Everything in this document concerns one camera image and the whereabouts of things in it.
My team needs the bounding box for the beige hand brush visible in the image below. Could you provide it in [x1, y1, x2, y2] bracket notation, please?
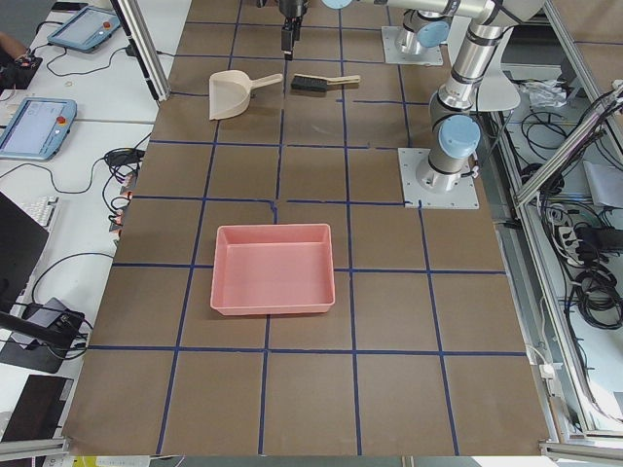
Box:
[290, 74, 361, 92]

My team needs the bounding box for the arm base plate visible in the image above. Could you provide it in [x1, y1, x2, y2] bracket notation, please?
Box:
[382, 26, 445, 66]
[398, 148, 479, 210]

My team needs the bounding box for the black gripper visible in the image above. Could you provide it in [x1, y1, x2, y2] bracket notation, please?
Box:
[277, 0, 308, 60]

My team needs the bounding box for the beige plastic dustpan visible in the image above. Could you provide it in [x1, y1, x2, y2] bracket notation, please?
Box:
[208, 70, 283, 121]

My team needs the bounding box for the aluminium frame post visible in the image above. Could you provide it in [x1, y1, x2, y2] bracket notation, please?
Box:
[111, 0, 170, 102]

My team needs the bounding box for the pink plastic bin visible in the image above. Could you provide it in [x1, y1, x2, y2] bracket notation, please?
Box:
[210, 224, 336, 316]

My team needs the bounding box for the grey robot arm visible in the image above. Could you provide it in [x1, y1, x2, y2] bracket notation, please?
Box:
[373, 1, 544, 194]
[277, 1, 451, 60]

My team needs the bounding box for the near blue teach pendant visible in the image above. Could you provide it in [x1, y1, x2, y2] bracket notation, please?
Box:
[1, 97, 77, 161]

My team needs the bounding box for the blue teach pendant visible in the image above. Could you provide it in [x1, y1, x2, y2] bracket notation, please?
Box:
[47, 6, 121, 54]
[1, 97, 77, 161]

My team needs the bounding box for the black monitor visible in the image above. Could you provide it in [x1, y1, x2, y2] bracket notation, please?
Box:
[0, 194, 49, 313]

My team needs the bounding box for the far blue teach pendant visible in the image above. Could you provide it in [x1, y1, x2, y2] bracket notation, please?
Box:
[47, 6, 121, 54]

